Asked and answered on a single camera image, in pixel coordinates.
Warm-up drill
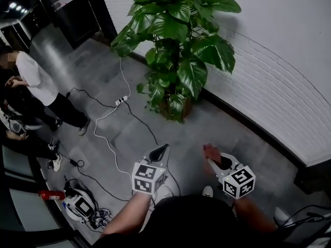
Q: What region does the green leafy potted plant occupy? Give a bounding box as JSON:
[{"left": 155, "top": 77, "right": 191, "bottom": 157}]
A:
[{"left": 110, "top": 0, "right": 243, "bottom": 124}]

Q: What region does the brown object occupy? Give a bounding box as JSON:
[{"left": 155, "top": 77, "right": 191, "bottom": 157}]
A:
[{"left": 202, "top": 143, "right": 223, "bottom": 175}]

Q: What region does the black framed glass partition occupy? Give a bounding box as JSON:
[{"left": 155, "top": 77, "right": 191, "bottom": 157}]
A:
[{"left": 0, "top": 143, "right": 86, "bottom": 248}]

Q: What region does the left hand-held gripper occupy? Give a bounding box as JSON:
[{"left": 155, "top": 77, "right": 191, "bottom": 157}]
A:
[{"left": 131, "top": 143, "right": 171, "bottom": 196}]

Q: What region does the long white floor cable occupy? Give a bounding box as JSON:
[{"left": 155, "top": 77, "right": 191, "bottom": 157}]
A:
[{"left": 93, "top": 104, "right": 135, "bottom": 177}]

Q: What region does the thin white cable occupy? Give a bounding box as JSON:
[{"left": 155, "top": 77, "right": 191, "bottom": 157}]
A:
[{"left": 119, "top": 56, "right": 131, "bottom": 98}]

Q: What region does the black door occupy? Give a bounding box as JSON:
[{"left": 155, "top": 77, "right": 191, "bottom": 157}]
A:
[{"left": 38, "top": 0, "right": 118, "bottom": 50}]

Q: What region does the person's black clothing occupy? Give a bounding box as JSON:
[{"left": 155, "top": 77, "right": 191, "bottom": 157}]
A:
[{"left": 92, "top": 194, "right": 285, "bottom": 248}]

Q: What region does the person's left white shoe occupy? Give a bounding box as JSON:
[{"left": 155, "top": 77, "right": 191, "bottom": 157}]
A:
[{"left": 155, "top": 184, "right": 174, "bottom": 201}]

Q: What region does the black power adapter with cable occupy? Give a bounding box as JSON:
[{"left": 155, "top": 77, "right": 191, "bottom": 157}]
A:
[{"left": 61, "top": 151, "right": 130, "bottom": 203}]

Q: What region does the white power strip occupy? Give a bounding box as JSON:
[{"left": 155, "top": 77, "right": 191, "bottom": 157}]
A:
[{"left": 114, "top": 95, "right": 129, "bottom": 106}]

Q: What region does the red fire extinguisher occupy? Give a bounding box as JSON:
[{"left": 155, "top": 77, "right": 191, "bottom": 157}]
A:
[{"left": 38, "top": 189, "right": 66, "bottom": 201}]

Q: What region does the black cable bundle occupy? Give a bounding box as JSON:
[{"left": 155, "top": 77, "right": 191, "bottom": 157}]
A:
[{"left": 274, "top": 204, "right": 331, "bottom": 242}]

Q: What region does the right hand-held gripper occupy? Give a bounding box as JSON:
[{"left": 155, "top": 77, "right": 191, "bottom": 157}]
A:
[{"left": 206, "top": 152, "right": 256, "bottom": 199}]

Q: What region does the black baseboard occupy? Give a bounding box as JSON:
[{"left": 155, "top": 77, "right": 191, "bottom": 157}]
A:
[{"left": 129, "top": 49, "right": 331, "bottom": 191}]

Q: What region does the person's right forearm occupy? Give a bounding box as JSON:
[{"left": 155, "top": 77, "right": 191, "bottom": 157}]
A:
[{"left": 232, "top": 197, "right": 277, "bottom": 233}]

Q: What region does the small black white gadget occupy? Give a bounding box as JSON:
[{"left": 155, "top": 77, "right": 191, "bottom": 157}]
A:
[{"left": 88, "top": 207, "right": 114, "bottom": 229}]

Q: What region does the person's left forearm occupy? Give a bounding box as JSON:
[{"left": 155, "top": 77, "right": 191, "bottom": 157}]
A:
[{"left": 103, "top": 191, "right": 153, "bottom": 237}]

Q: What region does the white device on floor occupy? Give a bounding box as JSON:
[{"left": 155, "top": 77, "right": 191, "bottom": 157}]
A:
[{"left": 63, "top": 179, "right": 96, "bottom": 224}]

